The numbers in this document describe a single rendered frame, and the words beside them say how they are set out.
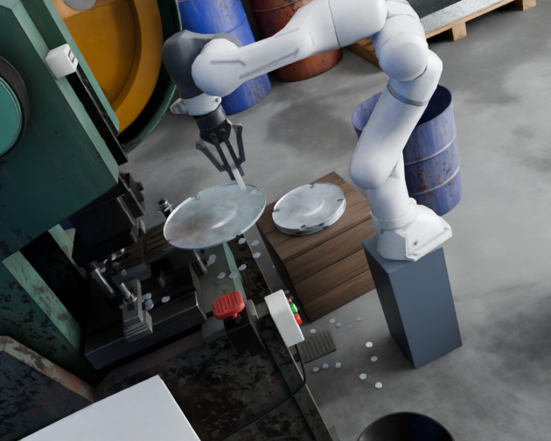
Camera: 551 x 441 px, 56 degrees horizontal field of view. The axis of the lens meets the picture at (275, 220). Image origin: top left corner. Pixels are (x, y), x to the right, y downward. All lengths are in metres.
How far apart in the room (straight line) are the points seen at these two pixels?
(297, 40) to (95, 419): 1.01
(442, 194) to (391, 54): 1.29
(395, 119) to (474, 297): 0.94
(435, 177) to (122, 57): 1.33
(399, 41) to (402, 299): 0.79
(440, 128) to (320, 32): 1.14
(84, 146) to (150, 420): 0.72
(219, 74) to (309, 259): 0.97
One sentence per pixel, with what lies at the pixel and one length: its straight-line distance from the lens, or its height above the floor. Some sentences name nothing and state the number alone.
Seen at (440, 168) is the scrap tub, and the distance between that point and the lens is 2.28.
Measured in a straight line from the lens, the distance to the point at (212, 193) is 1.52.
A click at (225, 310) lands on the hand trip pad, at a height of 0.76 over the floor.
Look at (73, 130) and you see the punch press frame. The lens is 1.10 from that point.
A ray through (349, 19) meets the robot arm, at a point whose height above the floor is 1.17.
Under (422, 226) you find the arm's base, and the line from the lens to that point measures 1.55.
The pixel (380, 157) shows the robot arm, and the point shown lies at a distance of 1.32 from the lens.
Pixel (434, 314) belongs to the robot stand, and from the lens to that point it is 1.74.
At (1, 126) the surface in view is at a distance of 0.99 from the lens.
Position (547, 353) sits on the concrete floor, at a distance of 1.89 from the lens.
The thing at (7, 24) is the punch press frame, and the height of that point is 1.41.
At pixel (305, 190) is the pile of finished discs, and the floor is 0.38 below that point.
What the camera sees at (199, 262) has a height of 0.69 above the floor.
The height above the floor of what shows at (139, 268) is 0.77.
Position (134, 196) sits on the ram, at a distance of 1.32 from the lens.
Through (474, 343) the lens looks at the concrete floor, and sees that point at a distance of 1.92.
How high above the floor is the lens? 1.50
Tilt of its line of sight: 34 degrees down
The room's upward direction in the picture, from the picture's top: 23 degrees counter-clockwise
